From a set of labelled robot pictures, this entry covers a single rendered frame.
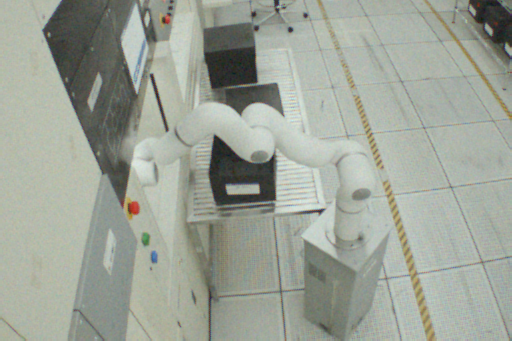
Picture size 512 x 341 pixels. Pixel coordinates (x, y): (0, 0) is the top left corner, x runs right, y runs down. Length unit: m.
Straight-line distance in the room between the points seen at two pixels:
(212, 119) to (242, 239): 1.56
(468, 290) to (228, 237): 1.46
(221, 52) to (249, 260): 1.20
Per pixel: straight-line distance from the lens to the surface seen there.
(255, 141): 1.34
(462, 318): 2.66
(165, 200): 1.95
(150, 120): 2.00
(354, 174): 1.53
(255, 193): 1.97
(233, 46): 2.53
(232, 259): 2.76
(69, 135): 0.97
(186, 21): 3.20
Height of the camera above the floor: 2.30
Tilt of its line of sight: 43 degrees down
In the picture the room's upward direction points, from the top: 8 degrees counter-clockwise
